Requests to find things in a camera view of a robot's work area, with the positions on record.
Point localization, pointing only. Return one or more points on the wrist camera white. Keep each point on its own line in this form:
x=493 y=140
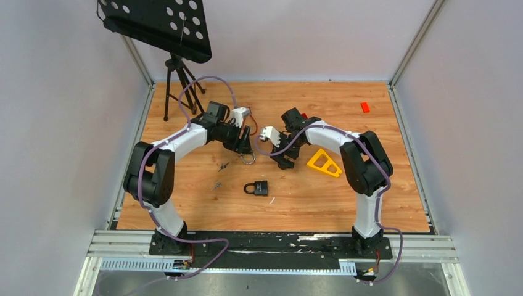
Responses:
x=271 y=134
x=238 y=116

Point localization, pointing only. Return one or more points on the brass padlock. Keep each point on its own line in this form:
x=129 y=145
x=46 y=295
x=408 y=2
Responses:
x=248 y=159

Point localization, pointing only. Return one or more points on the black music stand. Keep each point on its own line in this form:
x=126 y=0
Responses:
x=177 y=27

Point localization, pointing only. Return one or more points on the small silver key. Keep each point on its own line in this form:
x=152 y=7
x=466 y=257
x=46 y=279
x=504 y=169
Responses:
x=223 y=166
x=216 y=186

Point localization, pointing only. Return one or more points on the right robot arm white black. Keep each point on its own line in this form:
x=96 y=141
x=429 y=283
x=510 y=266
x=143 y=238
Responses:
x=366 y=164

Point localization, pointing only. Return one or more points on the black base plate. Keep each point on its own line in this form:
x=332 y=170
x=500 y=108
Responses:
x=268 y=250

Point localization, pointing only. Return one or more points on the red cable lock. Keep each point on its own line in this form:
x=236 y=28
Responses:
x=255 y=129

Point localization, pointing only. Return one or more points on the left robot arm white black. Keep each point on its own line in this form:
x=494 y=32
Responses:
x=150 y=175

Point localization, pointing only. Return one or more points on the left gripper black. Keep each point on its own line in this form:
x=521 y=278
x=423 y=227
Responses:
x=243 y=145

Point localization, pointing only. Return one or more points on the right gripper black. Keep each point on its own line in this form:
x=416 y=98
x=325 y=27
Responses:
x=284 y=163

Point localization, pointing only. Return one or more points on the black padlock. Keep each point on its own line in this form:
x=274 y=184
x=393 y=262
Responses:
x=257 y=188

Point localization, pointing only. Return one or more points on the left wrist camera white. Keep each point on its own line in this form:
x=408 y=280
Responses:
x=238 y=116

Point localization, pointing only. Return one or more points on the yellow triangular plastic piece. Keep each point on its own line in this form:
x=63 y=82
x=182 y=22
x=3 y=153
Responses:
x=323 y=163

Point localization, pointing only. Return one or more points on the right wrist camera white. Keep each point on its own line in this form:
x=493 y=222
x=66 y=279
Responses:
x=271 y=134

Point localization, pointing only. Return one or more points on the small red block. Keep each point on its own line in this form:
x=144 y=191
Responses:
x=365 y=107

